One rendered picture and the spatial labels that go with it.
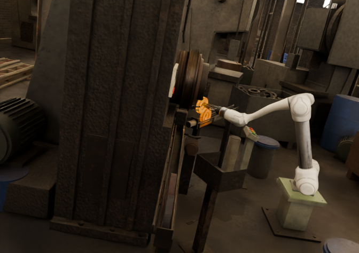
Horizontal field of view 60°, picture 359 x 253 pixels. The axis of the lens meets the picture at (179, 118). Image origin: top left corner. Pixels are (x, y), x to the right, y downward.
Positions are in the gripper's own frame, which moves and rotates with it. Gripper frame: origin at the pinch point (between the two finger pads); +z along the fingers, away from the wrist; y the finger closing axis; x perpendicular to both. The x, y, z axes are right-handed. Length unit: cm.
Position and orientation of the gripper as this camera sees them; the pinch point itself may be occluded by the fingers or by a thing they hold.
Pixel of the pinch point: (202, 103)
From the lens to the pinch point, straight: 284.1
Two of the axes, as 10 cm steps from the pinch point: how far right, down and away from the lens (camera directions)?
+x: 2.2, -9.2, -3.2
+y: 6.0, -1.3, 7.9
